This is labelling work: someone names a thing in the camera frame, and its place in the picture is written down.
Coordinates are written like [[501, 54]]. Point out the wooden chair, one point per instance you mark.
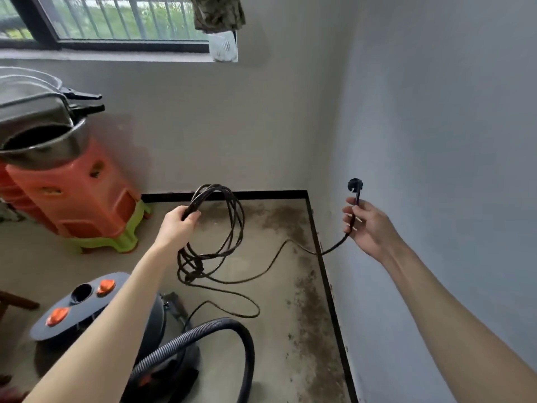
[[17, 300]]

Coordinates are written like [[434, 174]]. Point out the tiled floor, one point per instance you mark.
[[109, 261]]

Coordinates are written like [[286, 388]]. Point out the white hanging cloth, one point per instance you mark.
[[223, 46]]

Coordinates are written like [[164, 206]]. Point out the person's left hand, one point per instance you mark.
[[174, 232]]

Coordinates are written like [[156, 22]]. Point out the person's right hand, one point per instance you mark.
[[373, 235]]

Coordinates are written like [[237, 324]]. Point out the grey vacuum cleaner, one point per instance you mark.
[[84, 319]]

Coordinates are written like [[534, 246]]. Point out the barred window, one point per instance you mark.
[[109, 16]]

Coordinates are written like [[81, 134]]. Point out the stack of red stools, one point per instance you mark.
[[10, 197]]

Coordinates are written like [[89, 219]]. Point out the person's left forearm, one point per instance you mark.
[[101, 340]]

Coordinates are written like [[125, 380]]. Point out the camouflage hanging cloth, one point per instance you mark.
[[216, 11]]

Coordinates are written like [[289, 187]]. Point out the person's right forearm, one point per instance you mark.
[[470, 323]]

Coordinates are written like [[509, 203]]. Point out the brown sawdust dirt patch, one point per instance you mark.
[[304, 319]]

